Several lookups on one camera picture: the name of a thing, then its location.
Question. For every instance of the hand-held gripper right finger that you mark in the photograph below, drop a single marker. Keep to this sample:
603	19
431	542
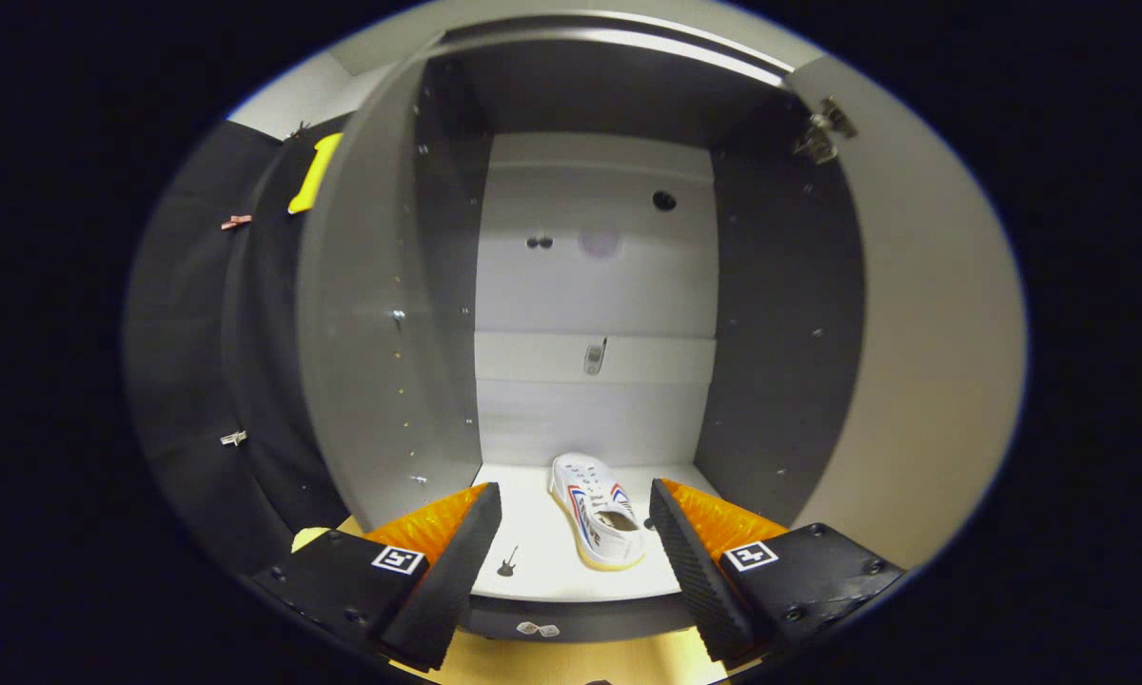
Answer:
699	580

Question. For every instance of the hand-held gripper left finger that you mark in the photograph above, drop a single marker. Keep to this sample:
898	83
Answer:
452	580

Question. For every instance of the white canvas shoe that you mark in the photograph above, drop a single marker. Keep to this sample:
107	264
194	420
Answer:
595	514

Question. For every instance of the grey shoe cabinet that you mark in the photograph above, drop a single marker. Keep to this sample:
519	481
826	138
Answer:
590	285

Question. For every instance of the metal door hinge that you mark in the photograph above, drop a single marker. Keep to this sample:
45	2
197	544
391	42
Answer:
823	128

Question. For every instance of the yellow corn plush toy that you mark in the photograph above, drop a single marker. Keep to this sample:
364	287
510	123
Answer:
309	538

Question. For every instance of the silver clip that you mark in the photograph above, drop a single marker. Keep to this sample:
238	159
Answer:
233	439

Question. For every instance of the black backdrop cloth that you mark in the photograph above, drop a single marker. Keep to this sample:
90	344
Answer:
181	333

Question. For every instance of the red clip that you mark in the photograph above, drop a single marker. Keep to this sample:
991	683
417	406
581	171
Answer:
236	223

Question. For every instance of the black clip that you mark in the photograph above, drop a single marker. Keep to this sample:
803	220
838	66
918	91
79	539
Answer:
300	128

